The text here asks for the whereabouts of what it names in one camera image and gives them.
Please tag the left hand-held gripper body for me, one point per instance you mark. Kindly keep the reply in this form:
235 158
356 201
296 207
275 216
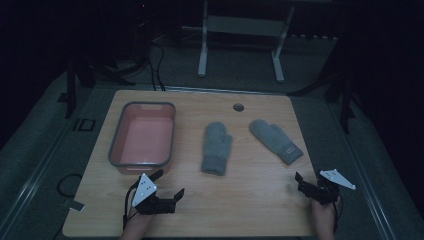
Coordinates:
144 190

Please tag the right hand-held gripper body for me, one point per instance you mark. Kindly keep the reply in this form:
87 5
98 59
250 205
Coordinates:
326 191

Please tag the pink basin with grey rim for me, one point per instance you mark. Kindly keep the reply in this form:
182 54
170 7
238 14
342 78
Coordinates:
143 138

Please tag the grey mitten with label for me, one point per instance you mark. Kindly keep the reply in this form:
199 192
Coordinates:
275 140

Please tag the plain grey mitten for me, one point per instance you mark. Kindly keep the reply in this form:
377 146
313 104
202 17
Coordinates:
216 148

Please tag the person's right hand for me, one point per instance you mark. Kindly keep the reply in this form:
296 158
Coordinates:
322 213

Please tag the person's left hand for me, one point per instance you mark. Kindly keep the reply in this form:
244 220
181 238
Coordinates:
139 220

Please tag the grey tape piece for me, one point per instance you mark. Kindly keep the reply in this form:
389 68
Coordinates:
74 205

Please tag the black metal stand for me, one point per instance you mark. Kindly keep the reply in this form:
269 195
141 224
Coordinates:
346 106
70 90

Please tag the round grey table grommet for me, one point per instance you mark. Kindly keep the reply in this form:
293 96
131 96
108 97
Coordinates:
238 107

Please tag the white metal desk frame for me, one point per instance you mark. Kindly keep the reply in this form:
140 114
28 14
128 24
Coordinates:
241 28

